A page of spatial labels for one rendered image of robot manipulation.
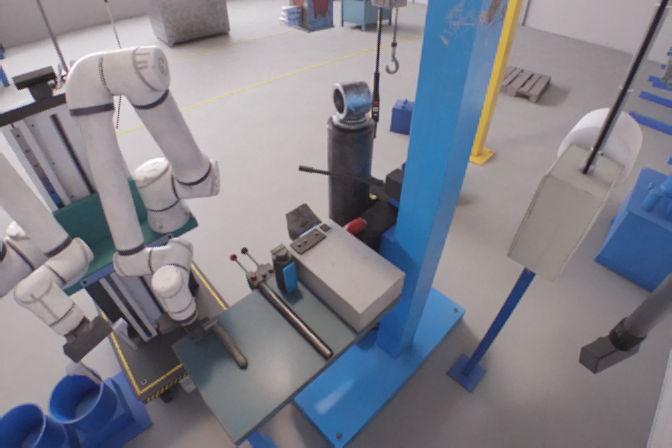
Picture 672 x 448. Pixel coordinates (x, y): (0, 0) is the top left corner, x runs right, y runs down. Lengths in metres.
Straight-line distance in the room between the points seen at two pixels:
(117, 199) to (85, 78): 0.34
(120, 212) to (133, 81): 0.38
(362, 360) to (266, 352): 1.10
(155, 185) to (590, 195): 1.52
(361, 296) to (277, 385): 0.40
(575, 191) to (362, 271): 0.75
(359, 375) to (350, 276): 1.08
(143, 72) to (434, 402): 2.20
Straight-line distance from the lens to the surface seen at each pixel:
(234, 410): 1.22
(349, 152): 1.51
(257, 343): 1.29
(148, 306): 2.22
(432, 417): 2.34
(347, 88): 1.44
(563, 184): 1.24
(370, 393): 2.20
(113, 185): 1.10
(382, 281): 1.25
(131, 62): 1.00
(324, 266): 1.28
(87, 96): 1.05
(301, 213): 1.77
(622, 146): 1.50
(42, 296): 1.10
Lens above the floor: 2.19
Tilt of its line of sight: 40 degrees down
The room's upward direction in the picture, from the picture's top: straight up
